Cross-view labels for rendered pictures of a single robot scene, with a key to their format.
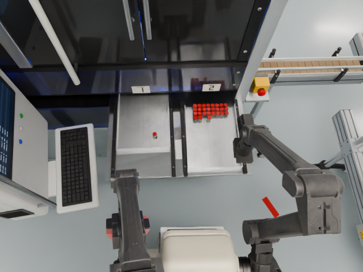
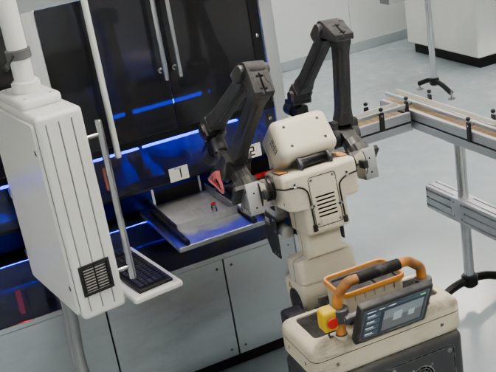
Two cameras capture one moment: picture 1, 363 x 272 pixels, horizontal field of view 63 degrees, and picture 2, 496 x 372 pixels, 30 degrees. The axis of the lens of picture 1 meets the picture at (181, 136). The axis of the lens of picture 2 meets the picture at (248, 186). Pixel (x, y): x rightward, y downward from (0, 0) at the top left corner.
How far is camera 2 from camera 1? 295 cm
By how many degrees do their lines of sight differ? 47
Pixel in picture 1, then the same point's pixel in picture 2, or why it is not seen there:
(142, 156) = (209, 226)
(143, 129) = (197, 214)
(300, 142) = not seen: hidden behind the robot
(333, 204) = (339, 23)
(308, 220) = (330, 30)
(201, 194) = not seen: outside the picture
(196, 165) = not seen: hidden behind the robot
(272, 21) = (272, 45)
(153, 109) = (198, 202)
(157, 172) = (235, 226)
